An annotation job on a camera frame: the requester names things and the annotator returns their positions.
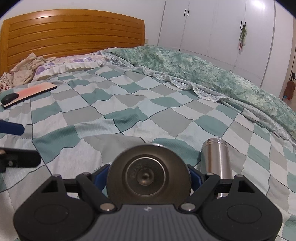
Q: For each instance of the pink steel cup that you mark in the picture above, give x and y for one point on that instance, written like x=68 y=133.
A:
x=148 y=174

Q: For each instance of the wooden headboard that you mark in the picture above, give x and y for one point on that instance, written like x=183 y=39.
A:
x=66 y=32

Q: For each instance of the white wardrobe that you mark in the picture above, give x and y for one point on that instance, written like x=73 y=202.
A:
x=211 y=30

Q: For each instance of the beige crumpled cloth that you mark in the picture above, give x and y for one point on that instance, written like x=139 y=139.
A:
x=25 y=70

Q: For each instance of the red dotted pillow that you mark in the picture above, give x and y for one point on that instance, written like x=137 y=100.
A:
x=6 y=82

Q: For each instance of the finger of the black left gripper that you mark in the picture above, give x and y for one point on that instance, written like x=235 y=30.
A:
x=17 y=158

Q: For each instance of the brown plush toy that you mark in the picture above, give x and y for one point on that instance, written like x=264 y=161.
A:
x=289 y=90

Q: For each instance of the green floral duvet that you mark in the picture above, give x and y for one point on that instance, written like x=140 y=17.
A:
x=209 y=82

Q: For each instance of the black computer mouse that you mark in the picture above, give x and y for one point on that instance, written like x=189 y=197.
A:
x=9 y=98

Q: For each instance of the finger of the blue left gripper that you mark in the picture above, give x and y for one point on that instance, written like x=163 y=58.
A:
x=11 y=128

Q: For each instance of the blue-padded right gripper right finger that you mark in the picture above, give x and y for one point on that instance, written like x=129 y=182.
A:
x=204 y=186

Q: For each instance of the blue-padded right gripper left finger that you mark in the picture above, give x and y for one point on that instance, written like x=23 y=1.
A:
x=90 y=188

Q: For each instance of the checkered teal bed sheet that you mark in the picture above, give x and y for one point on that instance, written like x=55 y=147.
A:
x=93 y=115

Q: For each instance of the purple floral pillow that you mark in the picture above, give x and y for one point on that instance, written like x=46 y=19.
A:
x=68 y=64

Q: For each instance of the plain stainless steel cup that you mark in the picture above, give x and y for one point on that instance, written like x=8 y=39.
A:
x=215 y=158

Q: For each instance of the hanging green plant sachet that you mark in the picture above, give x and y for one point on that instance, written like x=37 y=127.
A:
x=242 y=38

